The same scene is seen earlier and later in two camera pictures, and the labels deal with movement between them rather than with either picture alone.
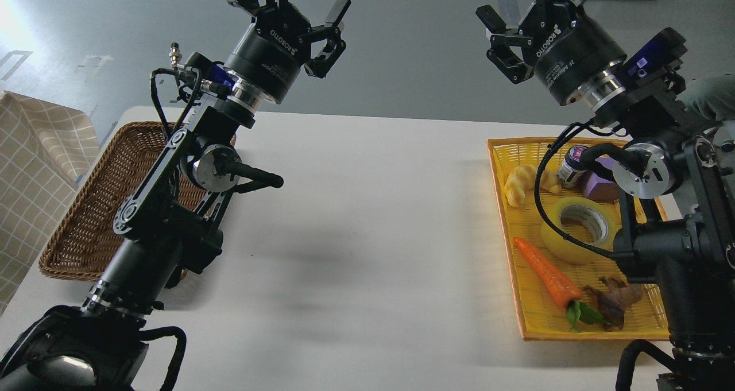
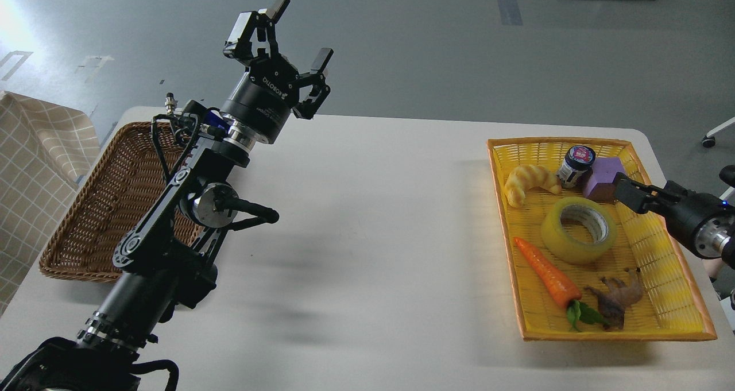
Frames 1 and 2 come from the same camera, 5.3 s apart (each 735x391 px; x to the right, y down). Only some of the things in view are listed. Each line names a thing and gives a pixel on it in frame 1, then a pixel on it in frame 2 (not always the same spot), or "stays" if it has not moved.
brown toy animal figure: [611, 299] stays
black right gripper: [569, 50] to [684, 211]
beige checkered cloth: [46, 150] stays
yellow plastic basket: [559, 210] stays
